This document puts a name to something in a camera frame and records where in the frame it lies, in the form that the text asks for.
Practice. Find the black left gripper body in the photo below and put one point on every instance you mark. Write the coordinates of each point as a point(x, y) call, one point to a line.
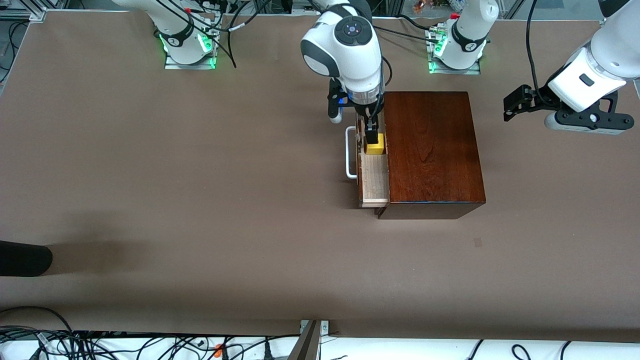
point(539, 97)

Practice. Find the yellow block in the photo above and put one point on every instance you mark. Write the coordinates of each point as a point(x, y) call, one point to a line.
point(375, 148)

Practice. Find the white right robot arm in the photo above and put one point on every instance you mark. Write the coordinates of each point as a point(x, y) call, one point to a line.
point(350, 55)

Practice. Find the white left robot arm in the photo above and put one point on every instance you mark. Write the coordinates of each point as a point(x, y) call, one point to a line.
point(590, 80)

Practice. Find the dark brown wooden cabinet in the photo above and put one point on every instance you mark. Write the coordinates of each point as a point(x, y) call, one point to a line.
point(440, 165)

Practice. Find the dark grey pole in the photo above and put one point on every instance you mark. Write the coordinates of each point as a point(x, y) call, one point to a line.
point(306, 347)

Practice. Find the orange connector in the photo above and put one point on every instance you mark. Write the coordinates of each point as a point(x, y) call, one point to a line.
point(218, 350)

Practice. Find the black cylinder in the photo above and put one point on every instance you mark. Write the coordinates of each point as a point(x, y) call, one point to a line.
point(22, 258)

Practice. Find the metal base plate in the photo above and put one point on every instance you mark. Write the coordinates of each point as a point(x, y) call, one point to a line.
point(190, 66)
point(452, 71)

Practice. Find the small metal bracket plate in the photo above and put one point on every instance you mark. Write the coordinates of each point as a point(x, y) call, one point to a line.
point(325, 327)

